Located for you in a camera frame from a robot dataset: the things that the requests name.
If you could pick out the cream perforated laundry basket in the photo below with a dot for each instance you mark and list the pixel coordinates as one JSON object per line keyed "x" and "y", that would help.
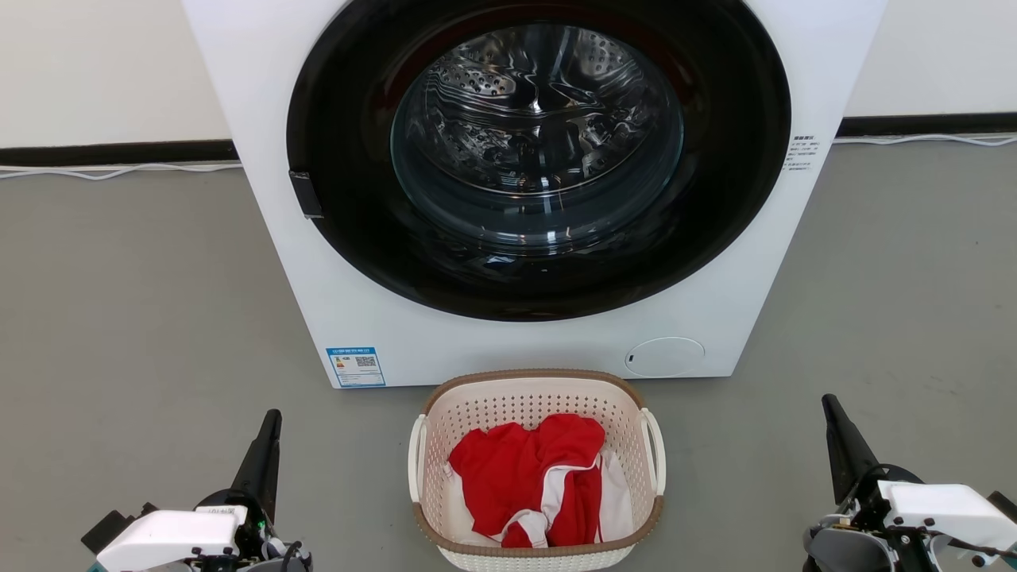
{"x": 508, "y": 397}

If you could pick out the red and white garment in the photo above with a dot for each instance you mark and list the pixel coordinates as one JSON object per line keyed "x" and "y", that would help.
{"x": 508, "y": 469}

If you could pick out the small printed text sticker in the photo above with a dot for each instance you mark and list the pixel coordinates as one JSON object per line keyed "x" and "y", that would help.
{"x": 800, "y": 153}

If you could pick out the round black glass washer door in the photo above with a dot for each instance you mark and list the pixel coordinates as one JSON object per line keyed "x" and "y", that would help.
{"x": 342, "y": 199}

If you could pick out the blue energy label sticker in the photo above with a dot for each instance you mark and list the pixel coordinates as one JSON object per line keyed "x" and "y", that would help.
{"x": 355, "y": 367}

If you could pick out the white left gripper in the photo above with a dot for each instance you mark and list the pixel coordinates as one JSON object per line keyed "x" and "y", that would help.
{"x": 171, "y": 536}

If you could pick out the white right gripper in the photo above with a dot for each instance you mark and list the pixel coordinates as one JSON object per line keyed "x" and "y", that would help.
{"x": 945, "y": 508}

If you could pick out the white front-load washing machine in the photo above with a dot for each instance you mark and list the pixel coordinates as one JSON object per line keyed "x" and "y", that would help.
{"x": 357, "y": 318}

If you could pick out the round white filter cover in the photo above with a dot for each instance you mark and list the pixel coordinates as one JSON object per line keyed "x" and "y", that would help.
{"x": 664, "y": 357}

